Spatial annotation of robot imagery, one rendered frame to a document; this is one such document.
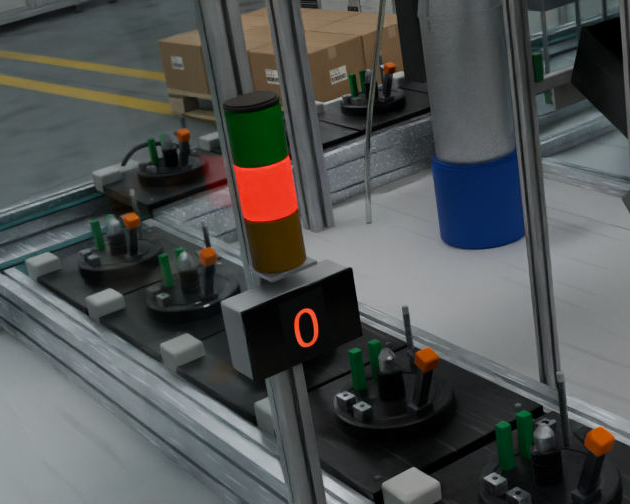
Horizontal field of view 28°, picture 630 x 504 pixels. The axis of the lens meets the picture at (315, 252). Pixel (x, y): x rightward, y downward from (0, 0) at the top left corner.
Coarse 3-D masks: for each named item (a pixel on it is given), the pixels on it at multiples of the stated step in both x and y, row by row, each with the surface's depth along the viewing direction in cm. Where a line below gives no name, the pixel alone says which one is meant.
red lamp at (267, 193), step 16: (288, 160) 110; (240, 176) 110; (256, 176) 109; (272, 176) 109; (288, 176) 110; (240, 192) 111; (256, 192) 109; (272, 192) 109; (288, 192) 110; (256, 208) 110; (272, 208) 110; (288, 208) 111
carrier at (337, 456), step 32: (352, 352) 145; (384, 352) 142; (352, 384) 148; (384, 384) 142; (448, 384) 145; (480, 384) 148; (320, 416) 146; (352, 416) 141; (384, 416) 140; (416, 416) 139; (448, 416) 141; (480, 416) 141; (512, 416) 140; (320, 448) 140; (352, 448) 139; (384, 448) 138; (416, 448) 136; (448, 448) 135; (352, 480) 133; (384, 480) 132
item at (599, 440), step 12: (576, 432) 116; (588, 432) 115; (600, 432) 115; (588, 444) 115; (600, 444) 114; (612, 444) 115; (588, 456) 116; (600, 456) 115; (588, 468) 117; (600, 468) 117; (588, 480) 117; (588, 492) 118
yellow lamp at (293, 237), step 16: (256, 224) 111; (272, 224) 110; (288, 224) 111; (256, 240) 111; (272, 240) 111; (288, 240) 111; (256, 256) 112; (272, 256) 111; (288, 256) 112; (304, 256) 113; (272, 272) 112
